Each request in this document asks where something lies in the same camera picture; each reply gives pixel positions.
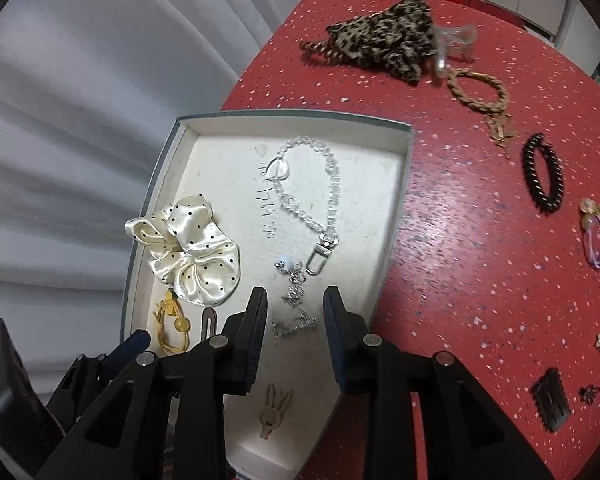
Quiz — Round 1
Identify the black spiral hair tie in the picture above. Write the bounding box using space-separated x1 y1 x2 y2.
522 132 565 211

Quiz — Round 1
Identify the brown snap hair clip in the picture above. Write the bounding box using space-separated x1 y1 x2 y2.
198 307 220 337

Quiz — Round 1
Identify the clear crystal bead chain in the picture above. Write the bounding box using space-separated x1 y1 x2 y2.
265 136 342 276

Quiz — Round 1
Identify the white curtain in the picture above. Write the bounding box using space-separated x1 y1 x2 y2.
0 0 351 411

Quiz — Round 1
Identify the grey jewelry box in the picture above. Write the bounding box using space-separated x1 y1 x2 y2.
121 110 415 478

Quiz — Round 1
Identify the leopard print scrunchie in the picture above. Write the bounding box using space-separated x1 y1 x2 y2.
300 0 437 85

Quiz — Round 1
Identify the beige small hair clip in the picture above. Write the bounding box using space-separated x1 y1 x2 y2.
259 384 295 442

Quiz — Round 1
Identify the cream dotted satin scrunchie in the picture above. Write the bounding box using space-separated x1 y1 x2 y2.
125 192 242 307

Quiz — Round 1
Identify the yellow beaded hair tie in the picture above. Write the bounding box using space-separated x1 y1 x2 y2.
152 290 191 356

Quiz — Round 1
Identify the tan braided bracelet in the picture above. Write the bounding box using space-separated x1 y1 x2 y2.
447 67 518 148

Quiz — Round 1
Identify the large black snap hair clip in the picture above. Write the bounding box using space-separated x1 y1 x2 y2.
530 367 572 433

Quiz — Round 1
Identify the silver chain with white bead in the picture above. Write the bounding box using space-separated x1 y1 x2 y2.
276 255 307 308

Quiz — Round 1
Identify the clear plastic hair claw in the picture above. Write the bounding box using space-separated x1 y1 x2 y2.
432 22 479 79

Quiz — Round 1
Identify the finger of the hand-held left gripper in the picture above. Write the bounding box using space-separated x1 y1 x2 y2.
45 354 112 428
100 329 151 381

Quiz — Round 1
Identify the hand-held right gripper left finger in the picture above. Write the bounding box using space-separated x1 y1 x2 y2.
35 286 270 480

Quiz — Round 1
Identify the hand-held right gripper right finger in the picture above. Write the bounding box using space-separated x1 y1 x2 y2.
322 285 553 480

